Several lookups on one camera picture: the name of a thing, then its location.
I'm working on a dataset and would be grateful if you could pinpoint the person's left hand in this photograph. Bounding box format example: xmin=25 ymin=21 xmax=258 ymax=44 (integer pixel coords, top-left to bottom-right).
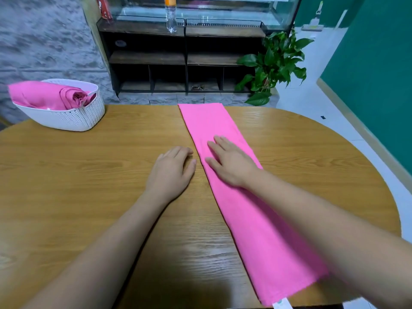
xmin=144 ymin=146 xmax=198 ymax=205

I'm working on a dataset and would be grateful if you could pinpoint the person's right hand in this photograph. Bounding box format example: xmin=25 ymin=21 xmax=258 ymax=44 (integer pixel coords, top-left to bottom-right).
xmin=205 ymin=136 xmax=264 ymax=190

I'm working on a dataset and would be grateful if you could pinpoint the pile of pink cloths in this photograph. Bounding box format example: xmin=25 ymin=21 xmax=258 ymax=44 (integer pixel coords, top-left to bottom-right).
xmin=178 ymin=102 xmax=331 ymax=307

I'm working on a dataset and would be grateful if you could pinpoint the white woven plastic basket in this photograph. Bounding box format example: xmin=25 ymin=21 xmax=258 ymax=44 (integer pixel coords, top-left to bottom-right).
xmin=13 ymin=78 xmax=106 ymax=133

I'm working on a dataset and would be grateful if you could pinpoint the pink towel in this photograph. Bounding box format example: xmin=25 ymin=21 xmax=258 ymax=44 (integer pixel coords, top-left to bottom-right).
xmin=8 ymin=81 xmax=97 ymax=111

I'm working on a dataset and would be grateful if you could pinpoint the person's right forearm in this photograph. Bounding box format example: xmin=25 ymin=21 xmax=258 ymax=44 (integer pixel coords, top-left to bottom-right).
xmin=248 ymin=169 xmax=412 ymax=309

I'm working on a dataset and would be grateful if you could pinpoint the person's left forearm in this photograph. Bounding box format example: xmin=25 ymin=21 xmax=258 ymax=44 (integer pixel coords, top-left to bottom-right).
xmin=22 ymin=193 xmax=170 ymax=309

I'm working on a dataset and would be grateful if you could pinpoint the green potted plant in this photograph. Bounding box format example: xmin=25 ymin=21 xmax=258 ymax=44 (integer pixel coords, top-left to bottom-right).
xmin=234 ymin=30 xmax=315 ymax=107

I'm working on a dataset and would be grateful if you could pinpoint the dark wooden shelf cabinet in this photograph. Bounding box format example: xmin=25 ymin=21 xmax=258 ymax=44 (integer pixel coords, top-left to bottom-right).
xmin=97 ymin=21 xmax=281 ymax=97

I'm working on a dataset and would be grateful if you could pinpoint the glass display case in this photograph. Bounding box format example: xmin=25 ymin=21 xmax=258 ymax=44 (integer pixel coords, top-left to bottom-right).
xmin=97 ymin=0 xmax=302 ymax=31

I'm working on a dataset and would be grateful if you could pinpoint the white mop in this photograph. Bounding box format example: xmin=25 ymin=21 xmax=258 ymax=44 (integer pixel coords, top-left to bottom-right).
xmin=301 ymin=2 xmax=325 ymax=32

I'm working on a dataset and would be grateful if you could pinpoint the clear bottle with orange label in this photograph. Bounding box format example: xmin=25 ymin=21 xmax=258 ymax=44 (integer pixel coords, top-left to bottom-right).
xmin=164 ymin=0 xmax=179 ymax=35

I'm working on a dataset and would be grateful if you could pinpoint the red label cola bottle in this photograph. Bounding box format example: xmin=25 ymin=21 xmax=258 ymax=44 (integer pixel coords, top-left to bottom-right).
xmin=97 ymin=0 xmax=113 ymax=22

